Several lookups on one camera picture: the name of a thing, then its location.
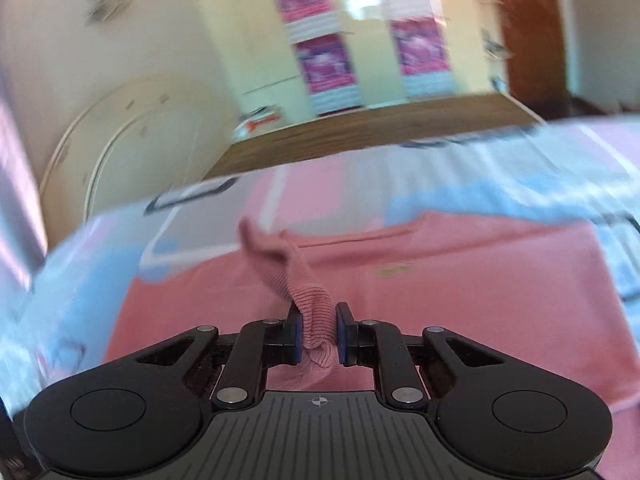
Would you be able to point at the wooden bed frame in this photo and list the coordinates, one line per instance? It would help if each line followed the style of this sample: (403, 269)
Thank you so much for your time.
(375, 125)

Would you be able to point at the cream wardrobe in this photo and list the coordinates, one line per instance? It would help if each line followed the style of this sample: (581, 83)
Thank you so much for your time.
(250, 35)

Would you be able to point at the cream round headboard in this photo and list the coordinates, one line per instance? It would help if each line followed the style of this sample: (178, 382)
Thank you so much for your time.
(130, 125)

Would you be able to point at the white orange box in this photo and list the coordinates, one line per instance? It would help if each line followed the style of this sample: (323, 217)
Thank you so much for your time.
(256, 122)

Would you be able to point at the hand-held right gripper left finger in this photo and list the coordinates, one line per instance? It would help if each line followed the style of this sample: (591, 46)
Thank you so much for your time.
(296, 336)

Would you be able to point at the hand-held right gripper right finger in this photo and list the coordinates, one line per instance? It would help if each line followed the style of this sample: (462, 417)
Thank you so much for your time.
(342, 340)

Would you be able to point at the brown wooden door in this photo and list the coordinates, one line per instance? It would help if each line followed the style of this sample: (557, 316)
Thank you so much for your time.
(530, 25)

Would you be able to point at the patterned bed sheet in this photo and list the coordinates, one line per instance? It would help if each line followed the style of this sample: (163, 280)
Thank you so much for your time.
(350, 180)

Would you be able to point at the pink knit shirt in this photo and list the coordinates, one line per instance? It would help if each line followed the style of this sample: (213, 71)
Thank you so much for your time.
(475, 270)

